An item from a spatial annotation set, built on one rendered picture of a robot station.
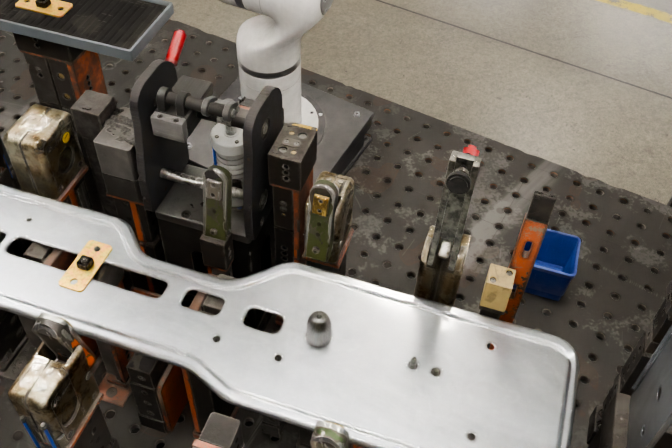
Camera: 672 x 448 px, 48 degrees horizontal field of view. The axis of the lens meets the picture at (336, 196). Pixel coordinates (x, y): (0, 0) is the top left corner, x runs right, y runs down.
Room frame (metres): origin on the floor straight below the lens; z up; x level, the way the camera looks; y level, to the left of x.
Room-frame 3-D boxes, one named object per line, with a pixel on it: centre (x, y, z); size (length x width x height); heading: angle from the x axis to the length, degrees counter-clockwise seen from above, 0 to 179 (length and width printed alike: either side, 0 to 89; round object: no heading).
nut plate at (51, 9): (1.02, 0.47, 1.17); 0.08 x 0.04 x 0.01; 73
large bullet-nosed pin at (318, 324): (0.54, 0.01, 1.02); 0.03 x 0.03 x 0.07
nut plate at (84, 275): (0.63, 0.34, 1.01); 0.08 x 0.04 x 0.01; 163
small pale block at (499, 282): (0.60, -0.22, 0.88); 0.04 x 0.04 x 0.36; 74
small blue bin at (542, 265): (0.88, -0.39, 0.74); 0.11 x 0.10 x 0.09; 74
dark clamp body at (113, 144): (0.83, 0.32, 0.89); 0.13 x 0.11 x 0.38; 164
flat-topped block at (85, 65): (1.02, 0.47, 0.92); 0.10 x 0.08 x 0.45; 74
